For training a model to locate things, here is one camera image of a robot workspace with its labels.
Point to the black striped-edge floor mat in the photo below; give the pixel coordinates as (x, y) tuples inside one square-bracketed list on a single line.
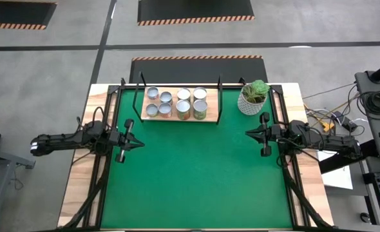
[(193, 67), (193, 9), (16, 13)]

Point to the short can lemon print label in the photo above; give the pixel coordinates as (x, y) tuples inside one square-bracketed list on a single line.
[(152, 110)]

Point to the succulent in white patterned pot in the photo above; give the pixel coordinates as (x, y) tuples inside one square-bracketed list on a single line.
[(251, 104)]

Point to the short can white red label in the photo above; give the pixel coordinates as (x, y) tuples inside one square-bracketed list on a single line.
[(166, 97)]

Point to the tall Pineapple can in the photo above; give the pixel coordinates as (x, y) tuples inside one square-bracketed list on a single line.
[(183, 109)]

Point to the green table mat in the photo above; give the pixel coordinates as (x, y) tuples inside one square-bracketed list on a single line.
[(177, 180)]

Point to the grey equipment stand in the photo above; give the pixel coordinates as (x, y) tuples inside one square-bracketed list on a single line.
[(373, 127)]

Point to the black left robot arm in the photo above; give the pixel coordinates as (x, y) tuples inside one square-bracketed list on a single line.
[(64, 143)]

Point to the tall tin can silver lid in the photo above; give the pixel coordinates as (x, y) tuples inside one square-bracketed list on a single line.
[(200, 93)]

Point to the black aluminium rig frame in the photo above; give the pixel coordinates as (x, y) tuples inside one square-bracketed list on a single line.
[(128, 86)]

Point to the black power adapter block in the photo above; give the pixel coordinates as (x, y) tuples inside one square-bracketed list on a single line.
[(344, 120)]

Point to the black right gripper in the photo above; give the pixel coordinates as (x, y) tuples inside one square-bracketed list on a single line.
[(265, 135)]

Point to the grey metal side table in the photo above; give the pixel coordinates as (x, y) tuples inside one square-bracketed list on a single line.
[(3, 156)]

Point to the black stand leg beam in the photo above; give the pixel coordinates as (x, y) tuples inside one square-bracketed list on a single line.
[(344, 159)]

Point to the short can orange patterned label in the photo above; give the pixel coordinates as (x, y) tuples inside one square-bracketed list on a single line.
[(165, 110)]

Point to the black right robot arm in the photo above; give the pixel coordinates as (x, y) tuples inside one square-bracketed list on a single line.
[(325, 141)]

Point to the wooden tray with black rails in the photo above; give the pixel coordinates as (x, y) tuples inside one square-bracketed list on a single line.
[(212, 106)]

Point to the tall Pears can green label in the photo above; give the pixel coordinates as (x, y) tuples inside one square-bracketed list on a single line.
[(200, 109)]

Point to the tall Cherries can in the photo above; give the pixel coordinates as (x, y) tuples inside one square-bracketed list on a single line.
[(184, 94)]

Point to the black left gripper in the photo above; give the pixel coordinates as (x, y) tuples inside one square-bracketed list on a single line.
[(123, 141)]

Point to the black computer mouse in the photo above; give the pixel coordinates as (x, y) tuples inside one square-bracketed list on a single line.
[(365, 218)]

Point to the short can yellow green label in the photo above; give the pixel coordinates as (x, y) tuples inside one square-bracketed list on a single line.
[(152, 93)]

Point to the white paper sheet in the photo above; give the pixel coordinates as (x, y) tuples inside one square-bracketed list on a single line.
[(338, 178)]

